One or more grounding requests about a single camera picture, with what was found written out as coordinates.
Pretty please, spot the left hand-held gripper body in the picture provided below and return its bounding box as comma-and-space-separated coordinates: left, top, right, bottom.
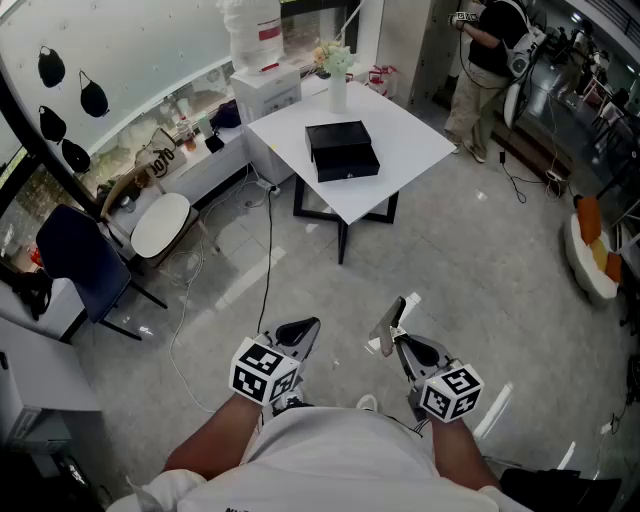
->
228, 316, 322, 407

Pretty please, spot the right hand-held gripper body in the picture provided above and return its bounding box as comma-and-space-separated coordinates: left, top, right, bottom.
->
393, 333, 486, 425

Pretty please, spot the black drawer box container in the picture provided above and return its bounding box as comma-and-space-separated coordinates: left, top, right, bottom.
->
304, 119, 382, 184

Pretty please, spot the person's right forearm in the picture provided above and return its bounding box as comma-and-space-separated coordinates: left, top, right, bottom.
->
429, 417, 502, 492

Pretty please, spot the person's left forearm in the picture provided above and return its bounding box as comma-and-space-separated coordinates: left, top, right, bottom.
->
163, 393, 265, 474

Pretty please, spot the person's white shirt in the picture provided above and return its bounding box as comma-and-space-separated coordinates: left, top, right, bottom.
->
106, 407, 534, 512

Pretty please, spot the white square table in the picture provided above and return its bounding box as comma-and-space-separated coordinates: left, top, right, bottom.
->
245, 80, 459, 266

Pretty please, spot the wooden chair with white seat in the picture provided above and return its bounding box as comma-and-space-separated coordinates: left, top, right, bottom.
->
99, 162, 222, 277

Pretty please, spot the white armchair with orange cushions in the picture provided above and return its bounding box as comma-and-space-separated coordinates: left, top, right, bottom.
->
563, 195, 626, 305

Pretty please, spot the dark blue chair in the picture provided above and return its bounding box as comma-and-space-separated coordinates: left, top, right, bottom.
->
35, 203, 169, 343

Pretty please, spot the low white cabinet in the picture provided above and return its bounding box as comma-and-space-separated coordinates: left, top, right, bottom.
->
159, 122, 296, 209

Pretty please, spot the red and white bag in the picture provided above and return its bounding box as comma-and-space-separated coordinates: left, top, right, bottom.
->
367, 63, 400, 99

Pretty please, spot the beige tote bag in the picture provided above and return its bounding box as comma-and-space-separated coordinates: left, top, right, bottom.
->
134, 127, 188, 187

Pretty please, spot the white vase with flowers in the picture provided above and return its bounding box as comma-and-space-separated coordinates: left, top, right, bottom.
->
312, 39, 357, 115

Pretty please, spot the drink bottle with brown liquid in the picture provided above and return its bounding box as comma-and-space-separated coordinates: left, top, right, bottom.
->
177, 115, 199, 154

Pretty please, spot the white water dispenser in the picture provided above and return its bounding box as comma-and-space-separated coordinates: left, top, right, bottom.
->
229, 64, 303, 126

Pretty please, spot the dark purple bag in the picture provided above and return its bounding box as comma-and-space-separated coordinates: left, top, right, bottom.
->
209, 98, 244, 130

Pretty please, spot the black hanging bag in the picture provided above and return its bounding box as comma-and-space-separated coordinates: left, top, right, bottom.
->
60, 138, 92, 174
37, 45, 67, 90
38, 104, 68, 143
78, 69, 110, 120

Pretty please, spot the black power cable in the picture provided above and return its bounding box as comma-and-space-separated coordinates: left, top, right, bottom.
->
255, 185, 280, 337

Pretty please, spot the black cable with adapter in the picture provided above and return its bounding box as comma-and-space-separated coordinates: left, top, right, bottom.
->
497, 149, 551, 205

